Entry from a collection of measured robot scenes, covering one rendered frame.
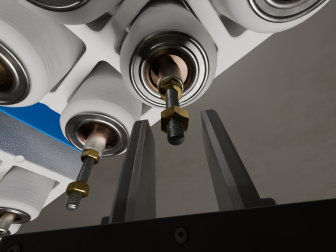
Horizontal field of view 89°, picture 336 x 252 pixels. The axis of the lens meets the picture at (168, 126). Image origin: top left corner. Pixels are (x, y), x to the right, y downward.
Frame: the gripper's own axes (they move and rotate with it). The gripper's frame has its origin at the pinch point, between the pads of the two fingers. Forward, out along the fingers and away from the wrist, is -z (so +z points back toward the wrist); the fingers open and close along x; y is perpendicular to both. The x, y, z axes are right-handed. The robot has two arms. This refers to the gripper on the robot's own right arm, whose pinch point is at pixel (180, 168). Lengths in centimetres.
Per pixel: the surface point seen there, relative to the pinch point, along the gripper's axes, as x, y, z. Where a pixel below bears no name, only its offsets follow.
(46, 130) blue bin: 29.5, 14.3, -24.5
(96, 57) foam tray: 9.1, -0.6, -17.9
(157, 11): 0.2, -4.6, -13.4
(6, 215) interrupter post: 36.1, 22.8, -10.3
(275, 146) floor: -33, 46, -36
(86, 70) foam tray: 11.1, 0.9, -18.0
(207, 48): -3.6, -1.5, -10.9
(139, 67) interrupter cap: 2.6, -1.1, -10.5
